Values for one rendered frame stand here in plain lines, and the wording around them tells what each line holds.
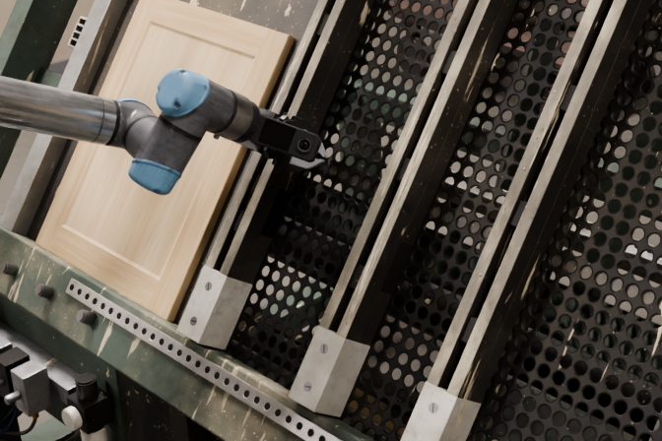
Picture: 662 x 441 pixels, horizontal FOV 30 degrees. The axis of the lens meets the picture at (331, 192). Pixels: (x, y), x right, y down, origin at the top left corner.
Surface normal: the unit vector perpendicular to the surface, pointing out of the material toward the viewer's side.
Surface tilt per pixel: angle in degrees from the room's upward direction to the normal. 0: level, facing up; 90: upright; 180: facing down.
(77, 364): 90
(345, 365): 90
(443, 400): 54
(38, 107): 71
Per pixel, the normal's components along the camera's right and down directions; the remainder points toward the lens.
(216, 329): 0.70, 0.29
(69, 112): 0.56, 0.04
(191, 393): -0.59, -0.25
